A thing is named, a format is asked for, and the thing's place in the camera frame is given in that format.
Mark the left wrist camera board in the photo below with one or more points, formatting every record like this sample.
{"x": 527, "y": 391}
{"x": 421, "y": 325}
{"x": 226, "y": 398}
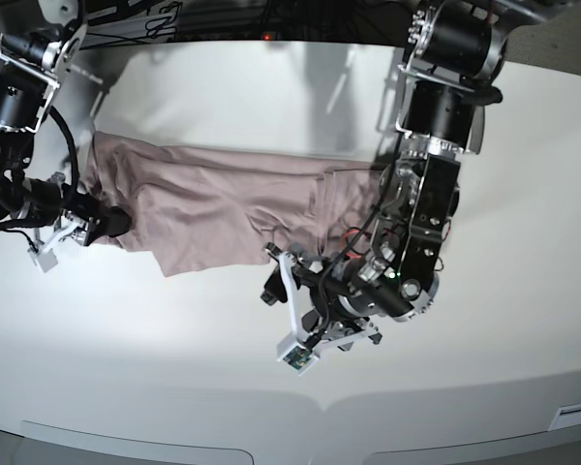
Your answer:
{"x": 296, "y": 356}

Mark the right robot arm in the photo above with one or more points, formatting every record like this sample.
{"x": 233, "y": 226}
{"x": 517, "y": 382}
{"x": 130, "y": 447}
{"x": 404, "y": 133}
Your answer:
{"x": 38, "y": 42}

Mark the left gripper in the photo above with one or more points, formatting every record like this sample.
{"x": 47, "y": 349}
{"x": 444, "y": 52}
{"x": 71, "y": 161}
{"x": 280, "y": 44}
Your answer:
{"x": 319, "y": 320}

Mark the power strip with red light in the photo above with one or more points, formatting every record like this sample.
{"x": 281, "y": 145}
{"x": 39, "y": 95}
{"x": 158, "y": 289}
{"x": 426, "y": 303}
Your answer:
{"x": 200, "y": 36}

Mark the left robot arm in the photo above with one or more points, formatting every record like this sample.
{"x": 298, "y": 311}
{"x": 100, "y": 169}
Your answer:
{"x": 389, "y": 266}

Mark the mauve T-shirt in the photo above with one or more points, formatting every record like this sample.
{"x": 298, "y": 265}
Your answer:
{"x": 195, "y": 208}

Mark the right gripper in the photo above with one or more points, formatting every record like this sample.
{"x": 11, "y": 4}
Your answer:
{"x": 57, "y": 211}

